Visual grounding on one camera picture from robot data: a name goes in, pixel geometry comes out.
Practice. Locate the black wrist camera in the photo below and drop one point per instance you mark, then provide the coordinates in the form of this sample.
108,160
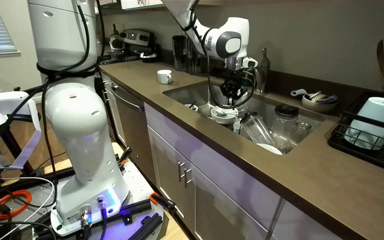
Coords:
227,73

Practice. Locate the brushed steel faucet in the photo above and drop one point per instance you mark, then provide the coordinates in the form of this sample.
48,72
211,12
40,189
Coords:
263,70

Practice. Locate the black aluminium rail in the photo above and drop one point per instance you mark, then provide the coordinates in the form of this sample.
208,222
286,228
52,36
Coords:
134,208

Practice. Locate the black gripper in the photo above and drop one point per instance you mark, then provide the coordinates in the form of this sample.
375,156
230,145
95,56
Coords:
238,82

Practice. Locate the stainless steel sink basin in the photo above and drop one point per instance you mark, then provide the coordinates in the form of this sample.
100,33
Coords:
192,93

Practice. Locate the small white mug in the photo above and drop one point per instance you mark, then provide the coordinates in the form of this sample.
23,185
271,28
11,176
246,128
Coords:
163,77

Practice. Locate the glass jar black lid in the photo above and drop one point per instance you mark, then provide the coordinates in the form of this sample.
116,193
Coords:
290,126

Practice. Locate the white upper cabinet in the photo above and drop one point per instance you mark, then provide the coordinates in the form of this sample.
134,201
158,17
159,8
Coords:
139,2

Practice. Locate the white bowl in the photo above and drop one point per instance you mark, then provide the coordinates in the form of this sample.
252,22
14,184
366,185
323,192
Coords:
224,116

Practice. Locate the white speckled robot cart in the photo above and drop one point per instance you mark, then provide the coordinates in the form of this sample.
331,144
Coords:
134,181

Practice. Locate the silver black coffee machine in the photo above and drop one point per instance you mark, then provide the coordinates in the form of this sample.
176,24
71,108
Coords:
136,37

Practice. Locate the white plate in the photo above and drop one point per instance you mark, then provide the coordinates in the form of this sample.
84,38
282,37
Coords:
270,148

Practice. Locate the dark kettle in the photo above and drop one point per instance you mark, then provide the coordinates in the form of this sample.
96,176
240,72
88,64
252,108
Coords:
114,41

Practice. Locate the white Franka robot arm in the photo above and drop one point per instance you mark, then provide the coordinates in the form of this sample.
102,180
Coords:
83,133

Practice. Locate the light blue container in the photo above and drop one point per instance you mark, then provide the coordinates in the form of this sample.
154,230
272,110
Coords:
374,114

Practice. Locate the dark bar box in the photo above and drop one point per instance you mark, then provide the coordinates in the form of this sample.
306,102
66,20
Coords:
147,226

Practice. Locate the stainless dishwasher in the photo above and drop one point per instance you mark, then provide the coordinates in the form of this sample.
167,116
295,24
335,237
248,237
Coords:
130,128

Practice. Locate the black tripod stand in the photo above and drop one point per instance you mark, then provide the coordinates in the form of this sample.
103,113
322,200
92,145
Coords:
6,132

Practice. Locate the clear glass jar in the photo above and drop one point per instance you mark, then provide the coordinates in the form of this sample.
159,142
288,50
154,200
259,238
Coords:
256,128

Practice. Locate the grey lower cabinet front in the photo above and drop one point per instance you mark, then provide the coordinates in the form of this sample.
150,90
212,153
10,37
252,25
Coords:
227,177

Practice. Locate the white frame stand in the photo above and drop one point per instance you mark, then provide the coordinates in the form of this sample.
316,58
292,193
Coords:
12,100

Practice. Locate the orange black clamp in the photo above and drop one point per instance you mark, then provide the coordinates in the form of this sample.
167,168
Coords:
126,156
163,202

